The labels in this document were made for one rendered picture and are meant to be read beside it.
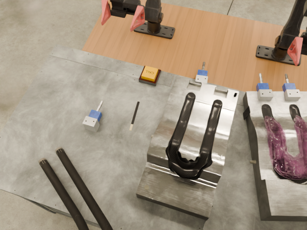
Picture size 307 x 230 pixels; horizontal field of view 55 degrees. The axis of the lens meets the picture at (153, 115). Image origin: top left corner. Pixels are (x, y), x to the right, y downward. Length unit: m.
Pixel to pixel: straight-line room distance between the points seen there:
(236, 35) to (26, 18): 2.02
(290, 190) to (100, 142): 0.71
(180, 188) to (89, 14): 2.10
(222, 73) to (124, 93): 0.45
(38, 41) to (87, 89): 1.48
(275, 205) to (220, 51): 0.74
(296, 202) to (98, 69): 0.95
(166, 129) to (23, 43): 1.93
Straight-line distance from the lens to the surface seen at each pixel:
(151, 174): 1.06
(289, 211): 1.06
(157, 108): 1.24
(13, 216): 2.11
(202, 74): 1.29
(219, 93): 1.22
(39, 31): 2.83
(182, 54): 1.41
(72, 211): 1.06
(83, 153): 1.19
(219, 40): 1.49
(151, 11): 1.38
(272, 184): 1.07
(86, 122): 1.18
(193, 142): 1.05
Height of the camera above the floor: 1.88
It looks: 62 degrees down
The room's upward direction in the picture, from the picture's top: 3 degrees counter-clockwise
